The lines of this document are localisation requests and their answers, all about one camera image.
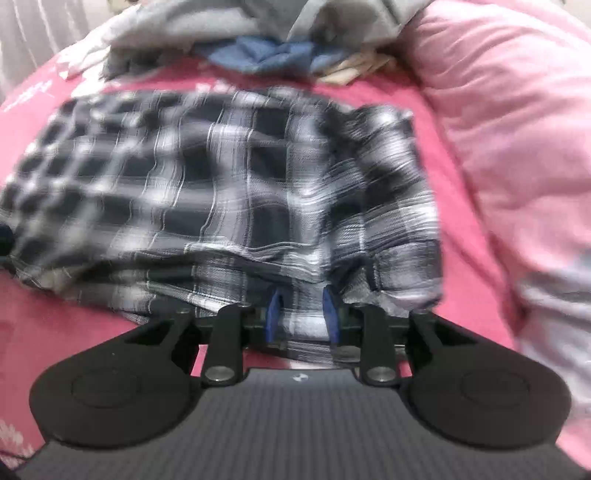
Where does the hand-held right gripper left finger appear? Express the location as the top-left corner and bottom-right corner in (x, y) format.
(124, 290), (283, 386)

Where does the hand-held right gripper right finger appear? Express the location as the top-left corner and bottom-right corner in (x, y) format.
(322, 286), (476, 386)

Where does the black white plaid shirt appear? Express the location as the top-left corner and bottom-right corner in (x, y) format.
(0, 88), (446, 370)

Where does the pink floral blanket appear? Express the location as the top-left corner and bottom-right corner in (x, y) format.
(0, 46), (518, 462)

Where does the beige garment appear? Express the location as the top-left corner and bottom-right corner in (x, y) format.
(318, 51), (398, 86)

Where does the blue garment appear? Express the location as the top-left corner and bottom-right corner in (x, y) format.
(198, 34), (352, 77)

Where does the pink and grey duvet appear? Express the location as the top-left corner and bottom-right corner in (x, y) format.
(411, 0), (591, 480)

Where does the grey hoodie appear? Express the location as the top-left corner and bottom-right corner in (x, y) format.
(102, 0), (416, 79)

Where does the grey curtain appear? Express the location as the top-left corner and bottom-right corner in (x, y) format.
(0, 0), (107, 93)

